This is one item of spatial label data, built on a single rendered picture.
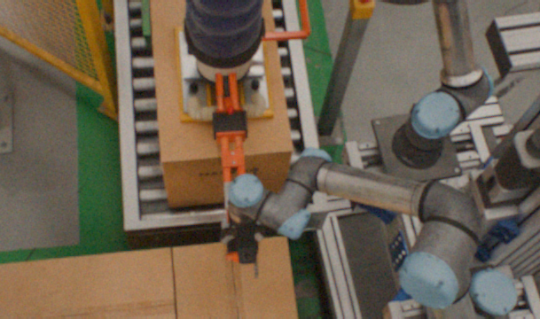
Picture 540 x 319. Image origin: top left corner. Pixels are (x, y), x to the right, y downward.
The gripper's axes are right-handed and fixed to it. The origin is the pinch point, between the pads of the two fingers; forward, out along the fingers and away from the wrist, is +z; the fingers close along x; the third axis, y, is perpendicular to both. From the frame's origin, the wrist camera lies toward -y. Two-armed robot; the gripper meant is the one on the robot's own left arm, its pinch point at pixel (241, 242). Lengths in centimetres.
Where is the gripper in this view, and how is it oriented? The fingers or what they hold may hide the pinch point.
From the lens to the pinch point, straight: 200.5
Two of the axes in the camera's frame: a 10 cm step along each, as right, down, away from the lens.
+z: -0.7, 4.0, 9.2
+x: -9.9, 0.7, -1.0
